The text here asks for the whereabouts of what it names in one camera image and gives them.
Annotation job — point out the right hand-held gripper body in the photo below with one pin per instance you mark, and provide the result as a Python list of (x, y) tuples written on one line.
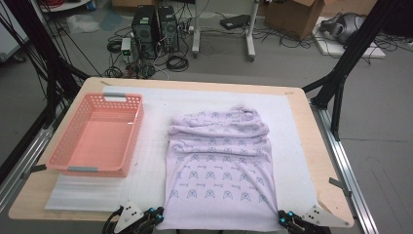
[(316, 216)]

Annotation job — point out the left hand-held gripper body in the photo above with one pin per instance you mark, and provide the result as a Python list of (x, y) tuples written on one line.
[(128, 214)]

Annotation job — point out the pink plastic basket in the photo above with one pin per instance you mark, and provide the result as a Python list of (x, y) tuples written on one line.
[(97, 143)]

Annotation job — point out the lilac printed towel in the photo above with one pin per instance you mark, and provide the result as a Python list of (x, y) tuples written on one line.
[(220, 169)]

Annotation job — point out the white foam sheet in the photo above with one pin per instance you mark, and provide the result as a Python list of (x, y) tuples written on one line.
[(81, 195)]

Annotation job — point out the white grid mat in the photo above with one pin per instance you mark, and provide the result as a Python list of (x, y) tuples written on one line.
[(292, 130)]

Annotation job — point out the white floor board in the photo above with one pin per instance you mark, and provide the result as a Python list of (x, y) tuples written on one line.
[(337, 50)]

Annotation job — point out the small white power box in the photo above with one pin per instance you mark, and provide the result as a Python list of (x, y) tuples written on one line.
[(126, 45)]

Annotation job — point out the large black computer tower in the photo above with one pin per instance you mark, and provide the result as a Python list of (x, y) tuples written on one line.
[(144, 32)]

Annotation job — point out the slim black computer tower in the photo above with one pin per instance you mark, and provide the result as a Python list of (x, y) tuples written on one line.
[(168, 29)]

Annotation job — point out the white wheeled stand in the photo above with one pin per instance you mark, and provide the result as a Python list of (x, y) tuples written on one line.
[(195, 32)]

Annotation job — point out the grey rounded device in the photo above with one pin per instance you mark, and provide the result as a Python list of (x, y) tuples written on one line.
[(344, 27)]

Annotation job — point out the blue floor sheet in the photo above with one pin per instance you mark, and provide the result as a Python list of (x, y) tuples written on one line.
[(112, 20)]

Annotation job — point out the clear plastic bag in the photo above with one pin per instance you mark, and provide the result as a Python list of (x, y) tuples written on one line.
[(82, 23)]

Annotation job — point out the brown cardboard box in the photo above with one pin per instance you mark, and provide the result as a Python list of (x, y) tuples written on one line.
[(292, 19)]

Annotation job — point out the black flat box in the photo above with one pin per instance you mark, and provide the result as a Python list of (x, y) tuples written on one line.
[(235, 22)]

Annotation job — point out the white cabinet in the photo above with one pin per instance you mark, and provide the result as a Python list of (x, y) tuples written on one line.
[(9, 39)]

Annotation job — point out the round white table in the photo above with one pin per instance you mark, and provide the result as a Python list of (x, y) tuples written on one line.
[(69, 6)]

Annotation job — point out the grey metal bracket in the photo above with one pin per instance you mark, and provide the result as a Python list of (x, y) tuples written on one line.
[(35, 169), (341, 186)]

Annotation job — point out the aluminium rail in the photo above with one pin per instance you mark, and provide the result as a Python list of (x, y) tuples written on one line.
[(350, 169), (29, 152)]

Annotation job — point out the black frame stand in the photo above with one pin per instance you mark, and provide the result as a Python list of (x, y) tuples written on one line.
[(48, 65), (354, 48)]

